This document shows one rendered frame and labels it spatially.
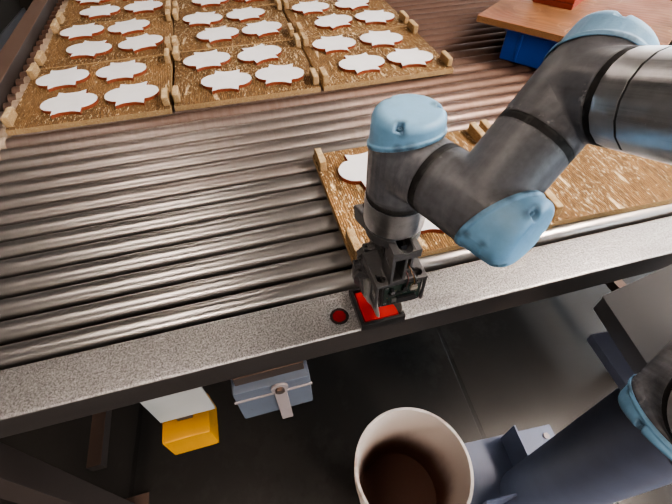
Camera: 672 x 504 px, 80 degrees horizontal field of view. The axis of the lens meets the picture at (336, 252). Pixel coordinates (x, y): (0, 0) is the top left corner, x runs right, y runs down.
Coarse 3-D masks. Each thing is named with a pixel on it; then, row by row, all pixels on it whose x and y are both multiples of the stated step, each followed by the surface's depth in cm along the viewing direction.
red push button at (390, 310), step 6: (360, 294) 69; (360, 300) 68; (360, 306) 67; (366, 306) 67; (384, 306) 67; (390, 306) 67; (366, 312) 66; (372, 312) 66; (384, 312) 66; (390, 312) 66; (396, 312) 66; (366, 318) 66; (372, 318) 66; (378, 318) 66
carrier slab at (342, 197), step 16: (464, 144) 96; (336, 160) 93; (320, 176) 89; (336, 176) 89; (336, 192) 85; (352, 192) 85; (336, 208) 82; (352, 208) 82; (352, 224) 79; (368, 240) 76; (432, 240) 76; (448, 240) 76; (352, 256) 74
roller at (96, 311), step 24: (288, 264) 75; (312, 264) 75; (336, 264) 75; (168, 288) 71; (192, 288) 71; (216, 288) 72; (240, 288) 73; (48, 312) 68; (72, 312) 68; (96, 312) 68; (120, 312) 69; (144, 312) 70; (0, 336) 66; (24, 336) 67
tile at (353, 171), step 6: (348, 156) 92; (354, 156) 92; (360, 156) 92; (366, 156) 92; (348, 162) 90; (354, 162) 90; (360, 162) 90; (366, 162) 90; (342, 168) 89; (348, 168) 89; (354, 168) 89; (360, 168) 89; (366, 168) 89; (342, 174) 87; (348, 174) 87; (354, 174) 87; (360, 174) 87; (366, 174) 87; (342, 180) 88; (348, 180) 86; (354, 180) 86; (360, 180) 86
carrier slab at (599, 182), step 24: (576, 168) 90; (600, 168) 90; (624, 168) 90; (648, 168) 90; (552, 192) 85; (576, 192) 85; (600, 192) 85; (624, 192) 84; (648, 192) 84; (576, 216) 80; (600, 216) 82
